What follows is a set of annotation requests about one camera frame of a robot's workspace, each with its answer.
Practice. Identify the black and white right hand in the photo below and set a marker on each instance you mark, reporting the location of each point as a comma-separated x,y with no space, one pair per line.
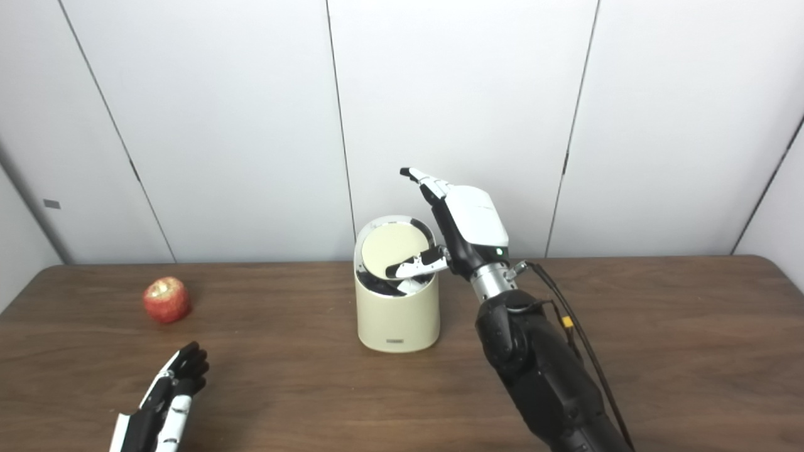
477,220

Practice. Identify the black bin liner bag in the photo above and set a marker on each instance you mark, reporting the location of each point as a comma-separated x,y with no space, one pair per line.
374,285

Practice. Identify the round cream bin lid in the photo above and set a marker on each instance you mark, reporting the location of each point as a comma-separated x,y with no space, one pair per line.
392,248

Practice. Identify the cream-colored bin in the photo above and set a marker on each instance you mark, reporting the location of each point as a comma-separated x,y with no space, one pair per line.
397,320

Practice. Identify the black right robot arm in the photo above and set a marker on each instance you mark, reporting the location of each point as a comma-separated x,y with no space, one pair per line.
540,370

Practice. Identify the black and white left hand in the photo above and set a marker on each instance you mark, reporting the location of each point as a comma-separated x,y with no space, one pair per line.
151,420

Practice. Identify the red apple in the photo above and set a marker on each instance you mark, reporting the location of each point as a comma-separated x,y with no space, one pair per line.
166,301

